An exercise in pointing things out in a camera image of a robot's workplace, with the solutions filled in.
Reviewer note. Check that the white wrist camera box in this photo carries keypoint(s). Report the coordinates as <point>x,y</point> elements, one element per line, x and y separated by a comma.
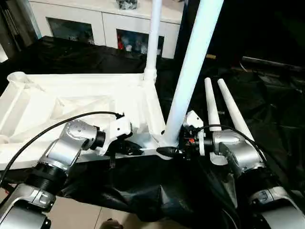
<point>193,119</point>
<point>119,129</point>

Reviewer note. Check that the white plastic table top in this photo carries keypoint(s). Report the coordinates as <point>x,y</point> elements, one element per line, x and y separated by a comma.
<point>71,90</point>

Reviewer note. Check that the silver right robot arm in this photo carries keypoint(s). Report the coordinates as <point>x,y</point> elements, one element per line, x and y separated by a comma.
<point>238,152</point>

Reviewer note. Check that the grey object on cabinet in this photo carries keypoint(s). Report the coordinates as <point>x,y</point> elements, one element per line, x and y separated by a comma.
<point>127,4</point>

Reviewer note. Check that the white cabinet with glass doors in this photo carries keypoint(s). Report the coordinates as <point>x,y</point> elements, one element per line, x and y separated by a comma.
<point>95,14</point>

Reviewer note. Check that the small tan label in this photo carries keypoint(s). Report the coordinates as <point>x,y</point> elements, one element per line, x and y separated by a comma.
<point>211,56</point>

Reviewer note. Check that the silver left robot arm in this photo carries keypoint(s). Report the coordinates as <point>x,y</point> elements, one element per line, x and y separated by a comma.
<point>66,143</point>

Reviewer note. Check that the black plastic mat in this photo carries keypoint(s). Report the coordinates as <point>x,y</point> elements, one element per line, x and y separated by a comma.
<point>271,119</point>

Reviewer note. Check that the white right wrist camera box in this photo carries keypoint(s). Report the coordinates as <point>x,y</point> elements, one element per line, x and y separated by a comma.
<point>193,119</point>

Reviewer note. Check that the red bottle in cabinet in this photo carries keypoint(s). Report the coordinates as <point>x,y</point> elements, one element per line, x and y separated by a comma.
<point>121,46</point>

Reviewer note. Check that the white plastic table leg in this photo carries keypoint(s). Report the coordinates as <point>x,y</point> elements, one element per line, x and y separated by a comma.
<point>212,105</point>
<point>233,109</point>
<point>152,38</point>
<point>190,71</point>

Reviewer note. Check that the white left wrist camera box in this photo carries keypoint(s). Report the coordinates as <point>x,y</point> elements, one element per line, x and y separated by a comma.
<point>119,129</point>

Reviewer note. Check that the long black bar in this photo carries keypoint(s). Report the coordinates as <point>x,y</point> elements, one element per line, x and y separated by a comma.
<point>276,63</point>

